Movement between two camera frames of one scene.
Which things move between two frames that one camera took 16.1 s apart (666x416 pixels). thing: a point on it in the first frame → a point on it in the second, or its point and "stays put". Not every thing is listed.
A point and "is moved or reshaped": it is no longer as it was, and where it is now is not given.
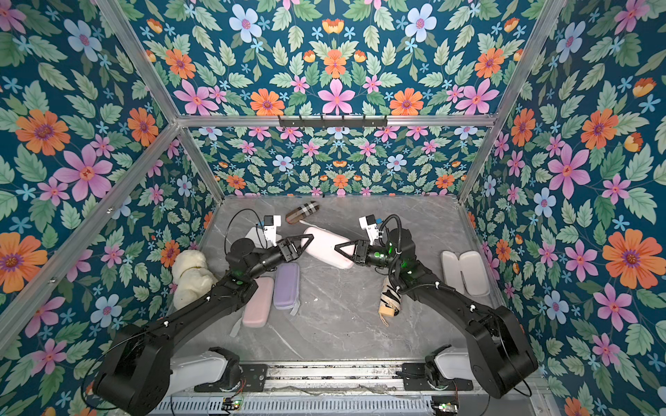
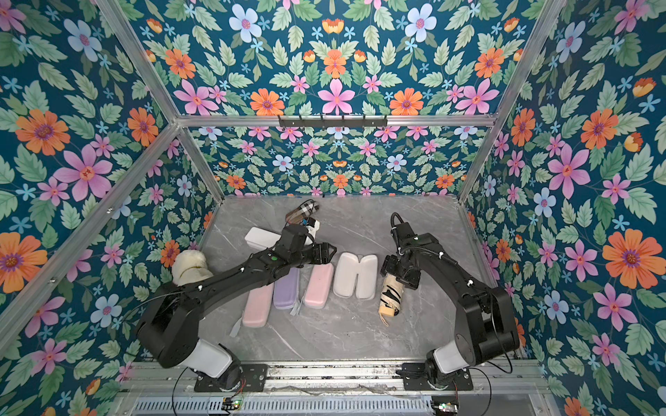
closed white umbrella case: (257, 234) stays put
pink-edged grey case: (323, 245) → (318, 286)
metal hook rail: (355, 121) stays put
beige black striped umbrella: (390, 301) stays put
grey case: (287, 286) stays put
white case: (466, 274) is moved or reshaped
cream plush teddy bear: (192, 277) stays put
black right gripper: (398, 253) → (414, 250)
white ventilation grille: (301, 406) stays put
